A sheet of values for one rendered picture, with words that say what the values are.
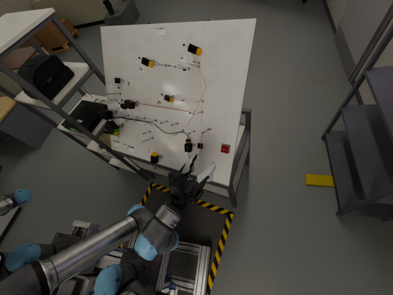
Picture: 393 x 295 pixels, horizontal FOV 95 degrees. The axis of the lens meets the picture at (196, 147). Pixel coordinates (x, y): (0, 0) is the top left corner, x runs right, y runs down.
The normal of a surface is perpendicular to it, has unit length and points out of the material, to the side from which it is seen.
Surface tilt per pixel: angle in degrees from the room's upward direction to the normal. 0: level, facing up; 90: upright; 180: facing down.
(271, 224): 0
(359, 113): 0
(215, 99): 48
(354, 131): 0
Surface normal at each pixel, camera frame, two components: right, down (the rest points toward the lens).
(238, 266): -0.23, -0.50
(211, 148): -0.44, 0.29
